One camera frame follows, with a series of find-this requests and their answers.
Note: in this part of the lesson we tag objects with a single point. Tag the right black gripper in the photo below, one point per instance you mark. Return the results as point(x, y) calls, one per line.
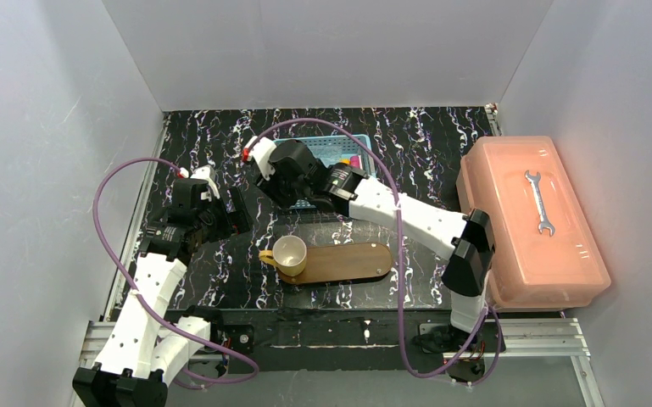
point(280, 187)

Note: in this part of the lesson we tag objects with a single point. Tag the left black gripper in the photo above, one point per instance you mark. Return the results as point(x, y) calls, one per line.
point(236, 210)

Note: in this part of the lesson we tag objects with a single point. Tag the yellow mug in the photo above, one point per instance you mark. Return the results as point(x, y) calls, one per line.
point(288, 255)

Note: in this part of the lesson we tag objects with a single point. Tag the light blue plastic basket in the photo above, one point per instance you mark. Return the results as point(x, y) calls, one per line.
point(332, 149)

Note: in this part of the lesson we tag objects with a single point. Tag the oval wooden tray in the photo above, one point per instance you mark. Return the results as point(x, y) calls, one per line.
point(344, 262)

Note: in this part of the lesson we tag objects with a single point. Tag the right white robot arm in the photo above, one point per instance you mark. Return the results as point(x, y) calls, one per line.
point(465, 241)

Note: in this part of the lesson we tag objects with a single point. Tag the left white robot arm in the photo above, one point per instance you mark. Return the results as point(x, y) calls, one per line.
point(144, 352)

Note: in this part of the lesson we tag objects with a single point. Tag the pink toothpaste tube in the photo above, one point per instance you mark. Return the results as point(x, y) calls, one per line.
point(355, 161)

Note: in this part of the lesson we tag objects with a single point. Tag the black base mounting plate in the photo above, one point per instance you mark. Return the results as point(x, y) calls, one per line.
point(428, 340)

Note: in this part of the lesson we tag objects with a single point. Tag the silver open-end wrench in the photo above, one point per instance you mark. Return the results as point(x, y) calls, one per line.
point(544, 224)

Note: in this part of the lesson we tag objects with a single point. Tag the pink translucent storage box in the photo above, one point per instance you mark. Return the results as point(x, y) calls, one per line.
point(531, 271)

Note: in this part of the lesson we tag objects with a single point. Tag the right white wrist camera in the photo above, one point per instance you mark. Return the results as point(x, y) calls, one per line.
point(258, 151)

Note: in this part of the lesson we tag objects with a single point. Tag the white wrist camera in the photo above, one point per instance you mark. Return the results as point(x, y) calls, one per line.
point(258, 151)
point(199, 185)

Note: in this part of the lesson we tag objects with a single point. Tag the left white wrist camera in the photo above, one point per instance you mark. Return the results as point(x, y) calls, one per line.
point(199, 185)

